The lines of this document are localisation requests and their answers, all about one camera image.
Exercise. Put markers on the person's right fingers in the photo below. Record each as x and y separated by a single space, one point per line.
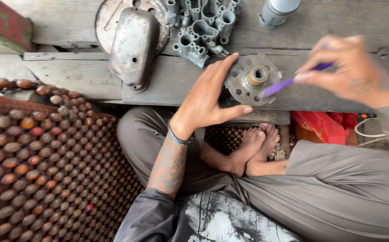
319 64

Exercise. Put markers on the round perforated metal hub plate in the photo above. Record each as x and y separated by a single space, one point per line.
250 79

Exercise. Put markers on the grey spray can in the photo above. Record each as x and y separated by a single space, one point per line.
277 11

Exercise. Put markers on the red green painted wooden box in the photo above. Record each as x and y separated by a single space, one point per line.
3 25

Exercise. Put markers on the person's right hand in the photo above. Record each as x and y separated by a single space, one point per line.
349 72

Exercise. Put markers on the purple toothbrush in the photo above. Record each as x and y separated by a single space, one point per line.
282 86

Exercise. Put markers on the brown wooden bead mat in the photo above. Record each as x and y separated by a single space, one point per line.
46 164

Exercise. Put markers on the person's left hand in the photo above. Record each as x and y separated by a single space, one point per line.
203 100

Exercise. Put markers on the grey metal engine cover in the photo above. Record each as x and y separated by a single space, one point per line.
134 50

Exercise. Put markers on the person's black printed shirt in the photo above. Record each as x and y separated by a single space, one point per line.
211 218

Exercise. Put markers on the person's legs in grey trousers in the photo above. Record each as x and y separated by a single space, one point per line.
302 188

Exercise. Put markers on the grey metal carburetor body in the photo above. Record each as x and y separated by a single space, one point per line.
204 29

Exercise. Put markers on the black wrist band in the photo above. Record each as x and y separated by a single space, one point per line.
179 135

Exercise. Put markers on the red plastic bag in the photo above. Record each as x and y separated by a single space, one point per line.
322 126

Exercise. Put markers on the round rusty metal plate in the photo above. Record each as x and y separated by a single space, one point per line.
113 20

